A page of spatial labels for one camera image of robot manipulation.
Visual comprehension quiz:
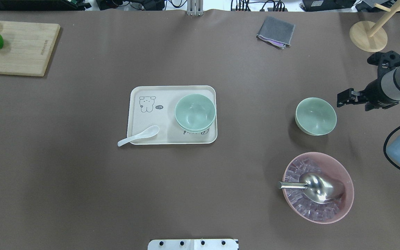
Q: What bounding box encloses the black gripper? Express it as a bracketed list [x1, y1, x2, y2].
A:
[336, 51, 400, 111]

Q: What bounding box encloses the green bowl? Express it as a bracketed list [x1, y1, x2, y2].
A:
[176, 119, 216, 132]
[174, 94, 217, 120]
[294, 98, 338, 136]

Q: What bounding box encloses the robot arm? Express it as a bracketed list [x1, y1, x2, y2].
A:
[336, 51, 400, 170]

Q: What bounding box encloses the wooden mug tree stand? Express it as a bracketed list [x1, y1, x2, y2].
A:
[349, 0, 400, 52]

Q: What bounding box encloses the grey folded cloth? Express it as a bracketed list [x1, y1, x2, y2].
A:
[257, 16, 296, 49]

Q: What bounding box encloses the metal ice scoop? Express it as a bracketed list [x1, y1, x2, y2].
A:
[277, 172, 345, 204]

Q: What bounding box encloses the pink bowl with ice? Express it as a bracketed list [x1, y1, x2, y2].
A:
[282, 152, 354, 224]

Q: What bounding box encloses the green bowl on tray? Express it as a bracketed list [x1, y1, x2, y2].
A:
[176, 119, 216, 132]

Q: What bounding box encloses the cream serving tray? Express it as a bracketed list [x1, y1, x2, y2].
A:
[127, 85, 218, 145]

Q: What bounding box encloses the white ceramic spoon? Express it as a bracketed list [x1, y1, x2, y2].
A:
[117, 125, 160, 147]

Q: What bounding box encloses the bamboo cutting board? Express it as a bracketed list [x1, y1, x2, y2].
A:
[0, 20, 60, 77]

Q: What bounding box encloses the aluminium frame post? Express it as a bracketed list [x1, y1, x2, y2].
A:
[187, 0, 204, 16]

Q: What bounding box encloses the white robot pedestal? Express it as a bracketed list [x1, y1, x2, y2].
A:
[147, 239, 239, 250]

